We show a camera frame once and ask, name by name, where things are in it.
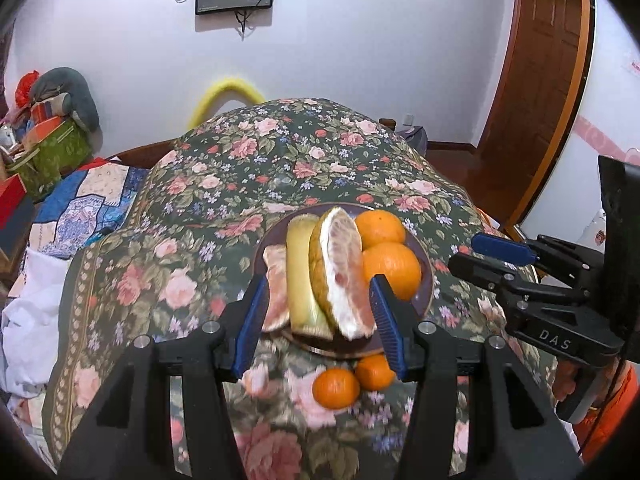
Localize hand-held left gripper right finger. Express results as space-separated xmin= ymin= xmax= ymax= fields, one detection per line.
xmin=369 ymin=274 xmax=586 ymax=480

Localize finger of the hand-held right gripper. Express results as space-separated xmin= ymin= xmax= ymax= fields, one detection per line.
xmin=471 ymin=232 xmax=603 ymax=288
xmin=448 ymin=252 xmax=591 ymax=311

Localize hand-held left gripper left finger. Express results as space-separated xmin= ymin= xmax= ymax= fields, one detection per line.
xmin=57 ymin=274 xmax=271 ymax=480

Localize peeled pomelo segment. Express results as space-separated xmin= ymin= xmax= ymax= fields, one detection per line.
xmin=261 ymin=244 xmax=292 ymax=333

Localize plain orange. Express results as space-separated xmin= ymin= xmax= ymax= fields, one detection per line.
xmin=361 ymin=242 xmax=422 ymax=301

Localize purple round plate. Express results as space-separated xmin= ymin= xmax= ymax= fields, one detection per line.
xmin=252 ymin=204 xmax=435 ymax=359

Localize small tangerine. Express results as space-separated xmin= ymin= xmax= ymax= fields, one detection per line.
xmin=355 ymin=354 xmax=398 ymax=392
xmin=312 ymin=368 xmax=361 ymax=409

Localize yellow-green pomelo peel slice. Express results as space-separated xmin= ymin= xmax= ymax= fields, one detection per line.
xmin=286 ymin=214 xmax=335 ymax=338

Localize large pomelo wedge with rind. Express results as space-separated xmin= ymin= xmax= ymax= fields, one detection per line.
xmin=308 ymin=206 xmax=377 ymax=342

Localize orange with sticker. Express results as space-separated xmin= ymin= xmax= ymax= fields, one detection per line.
xmin=355 ymin=210 xmax=407 ymax=250

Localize person's right forearm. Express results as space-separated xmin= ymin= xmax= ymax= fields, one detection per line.
xmin=570 ymin=360 xmax=640 ymax=463

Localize floral blanket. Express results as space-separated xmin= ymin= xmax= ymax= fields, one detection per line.
xmin=42 ymin=97 xmax=556 ymax=480

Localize grey bag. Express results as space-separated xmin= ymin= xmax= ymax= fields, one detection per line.
xmin=395 ymin=126 xmax=429 ymax=153

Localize brown wooden door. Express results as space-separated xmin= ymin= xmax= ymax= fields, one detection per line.
xmin=477 ymin=0 xmax=596 ymax=226

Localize blue patchwork quilt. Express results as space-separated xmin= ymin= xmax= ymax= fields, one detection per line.
xmin=27 ymin=157 xmax=151 ymax=261

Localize white cloth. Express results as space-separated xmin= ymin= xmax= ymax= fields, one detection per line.
xmin=0 ymin=250 xmax=71 ymax=401

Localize yellow foam tube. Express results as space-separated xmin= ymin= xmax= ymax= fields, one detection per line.
xmin=187 ymin=77 xmax=266 ymax=131

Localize green storage box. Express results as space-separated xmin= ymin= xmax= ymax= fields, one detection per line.
xmin=6 ymin=120 xmax=92 ymax=196

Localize red box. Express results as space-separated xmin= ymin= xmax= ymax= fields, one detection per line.
xmin=0 ymin=175 xmax=28 ymax=228

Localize orange cardboard box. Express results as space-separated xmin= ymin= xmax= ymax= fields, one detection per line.
xmin=25 ymin=115 xmax=66 ymax=146

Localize grey plush toy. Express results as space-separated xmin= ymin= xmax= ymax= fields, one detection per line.
xmin=30 ymin=66 xmax=100 ymax=133

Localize red plastic bag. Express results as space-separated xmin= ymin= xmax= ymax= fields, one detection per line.
xmin=15 ymin=71 xmax=40 ymax=108

